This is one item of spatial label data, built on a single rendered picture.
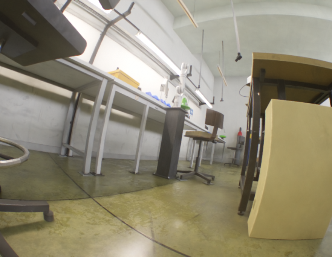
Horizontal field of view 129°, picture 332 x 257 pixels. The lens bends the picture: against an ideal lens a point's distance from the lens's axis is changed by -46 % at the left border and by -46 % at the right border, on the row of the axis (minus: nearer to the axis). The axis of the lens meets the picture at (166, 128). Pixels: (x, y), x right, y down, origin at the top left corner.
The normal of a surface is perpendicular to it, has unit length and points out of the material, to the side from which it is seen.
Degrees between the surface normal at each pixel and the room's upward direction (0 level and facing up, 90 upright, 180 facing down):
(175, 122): 90
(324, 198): 90
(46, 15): 113
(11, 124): 90
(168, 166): 90
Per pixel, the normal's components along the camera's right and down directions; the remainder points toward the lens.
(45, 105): 0.83, 0.07
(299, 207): -0.46, -0.18
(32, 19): 0.88, 0.45
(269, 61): -0.16, 0.98
